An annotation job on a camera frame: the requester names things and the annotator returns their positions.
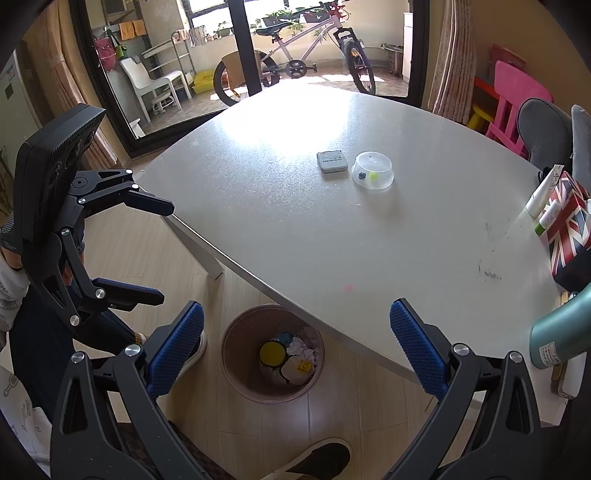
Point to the white cabinet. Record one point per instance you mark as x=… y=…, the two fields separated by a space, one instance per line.
x=14 y=92

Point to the person's dark trouser leg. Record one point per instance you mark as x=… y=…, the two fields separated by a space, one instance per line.
x=32 y=350

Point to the orange hanging towels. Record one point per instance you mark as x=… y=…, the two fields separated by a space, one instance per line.
x=130 y=30

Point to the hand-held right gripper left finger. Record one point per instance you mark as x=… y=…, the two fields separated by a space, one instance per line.
x=178 y=346

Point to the yellow plastic stool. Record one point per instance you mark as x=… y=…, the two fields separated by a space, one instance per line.
x=480 y=117

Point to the white printed cloth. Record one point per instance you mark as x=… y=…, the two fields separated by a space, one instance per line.
x=18 y=415

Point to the pink wooden chair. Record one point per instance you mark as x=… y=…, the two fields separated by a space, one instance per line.
x=512 y=106

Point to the red small table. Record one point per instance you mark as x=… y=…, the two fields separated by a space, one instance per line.
x=485 y=85

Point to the small white footstool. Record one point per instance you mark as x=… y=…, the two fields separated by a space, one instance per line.
x=161 y=101

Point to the beige fabric pouch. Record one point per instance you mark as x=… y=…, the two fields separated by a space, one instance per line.
x=290 y=373

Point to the grey padded chair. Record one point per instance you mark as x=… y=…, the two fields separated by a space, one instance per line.
x=545 y=131

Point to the flag print box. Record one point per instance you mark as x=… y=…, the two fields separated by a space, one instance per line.
x=570 y=230

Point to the cardboard box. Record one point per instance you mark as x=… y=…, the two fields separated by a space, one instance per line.
x=235 y=69

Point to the metal rack cart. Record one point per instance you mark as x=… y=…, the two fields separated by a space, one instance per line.
x=171 y=50

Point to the grey cushion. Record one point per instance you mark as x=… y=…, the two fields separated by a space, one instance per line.
x=581 y=134

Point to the small white tube green band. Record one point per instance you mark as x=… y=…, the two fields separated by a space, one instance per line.
x=549 y=217

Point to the white floor block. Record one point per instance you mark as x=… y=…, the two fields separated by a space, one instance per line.
x=136 y=129

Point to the white tissue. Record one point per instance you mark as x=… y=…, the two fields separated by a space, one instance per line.
x=304 y=347

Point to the beige patterned curtain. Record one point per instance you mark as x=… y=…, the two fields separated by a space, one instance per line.
x=69 y=83
x=455 y=55

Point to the clear plastic dome bowl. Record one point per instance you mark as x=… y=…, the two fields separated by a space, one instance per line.
x=373 y=164

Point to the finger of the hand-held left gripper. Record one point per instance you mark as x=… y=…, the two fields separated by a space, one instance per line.
x=134 y=293
x=147 y=203

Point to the pink hanging bag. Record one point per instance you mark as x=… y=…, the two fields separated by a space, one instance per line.
x=104 y=50

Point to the yellow round lid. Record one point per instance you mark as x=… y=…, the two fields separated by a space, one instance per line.
x=271 y=353

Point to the brown plastic waste bin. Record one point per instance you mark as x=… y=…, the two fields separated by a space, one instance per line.
x=240 y=374

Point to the teal metal bottle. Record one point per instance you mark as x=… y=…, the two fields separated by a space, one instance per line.
x=558 y=337

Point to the large white tube green band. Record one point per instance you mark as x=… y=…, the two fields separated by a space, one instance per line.
x=542 y=191

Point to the white plastic chair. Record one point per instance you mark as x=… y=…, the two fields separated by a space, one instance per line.
x=147 y=83

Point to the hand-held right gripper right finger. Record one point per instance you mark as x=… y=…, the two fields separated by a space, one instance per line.
x=418 y=350

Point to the yellow plastic tub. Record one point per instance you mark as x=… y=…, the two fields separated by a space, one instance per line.
x=203 y=81

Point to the white bicycle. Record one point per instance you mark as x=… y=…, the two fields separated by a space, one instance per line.
x=295 y=69

